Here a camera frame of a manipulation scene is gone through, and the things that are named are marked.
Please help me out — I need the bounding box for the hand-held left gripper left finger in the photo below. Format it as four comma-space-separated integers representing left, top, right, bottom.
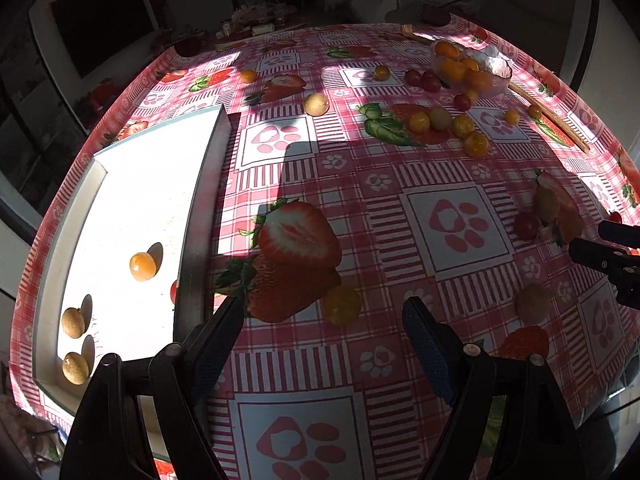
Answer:
59, 296, 246, 480

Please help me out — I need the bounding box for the black television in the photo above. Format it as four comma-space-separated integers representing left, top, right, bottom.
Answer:
52, 0, 156, 78

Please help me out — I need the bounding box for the pink strawberry print tablecloth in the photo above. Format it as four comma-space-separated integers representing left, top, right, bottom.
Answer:
10, 22, 640, 480

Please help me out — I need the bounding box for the white coffee table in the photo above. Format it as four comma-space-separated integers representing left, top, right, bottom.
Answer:
215, 2, 308, 51

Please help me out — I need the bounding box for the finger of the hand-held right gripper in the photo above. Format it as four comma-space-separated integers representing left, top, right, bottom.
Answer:
599, 220, 640, 250
569, 238, 640, 306

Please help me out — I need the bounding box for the long wooden spoon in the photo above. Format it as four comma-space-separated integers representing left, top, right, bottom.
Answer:
507, 81, 592, 155

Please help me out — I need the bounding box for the clear glass bowl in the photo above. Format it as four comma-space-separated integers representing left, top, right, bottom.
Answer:
430, 40, 513, 97

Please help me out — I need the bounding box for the heap of orange tomatoes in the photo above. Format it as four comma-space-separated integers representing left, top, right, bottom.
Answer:
434, 41, 493, 93

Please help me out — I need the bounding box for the white rectangular tray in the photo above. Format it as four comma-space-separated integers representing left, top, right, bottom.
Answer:
31, 105, 232, 461

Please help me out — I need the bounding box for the wooden fork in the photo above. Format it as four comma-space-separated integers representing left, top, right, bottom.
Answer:
400, 24, 437, 45

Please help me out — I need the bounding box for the tan longan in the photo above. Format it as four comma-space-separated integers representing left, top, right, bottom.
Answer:
429, 106, 454, 131
534, 187, 560, 223
516, 284, 551, 325
303, 92, 331, 118
61, 307, 86, 339
62, 351, 91, 386

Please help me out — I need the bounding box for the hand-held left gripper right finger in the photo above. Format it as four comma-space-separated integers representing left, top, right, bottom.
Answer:
401, 296, 590, 480

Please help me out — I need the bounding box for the red plastic stool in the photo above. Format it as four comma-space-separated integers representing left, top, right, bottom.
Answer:
89, 81, 121, 113

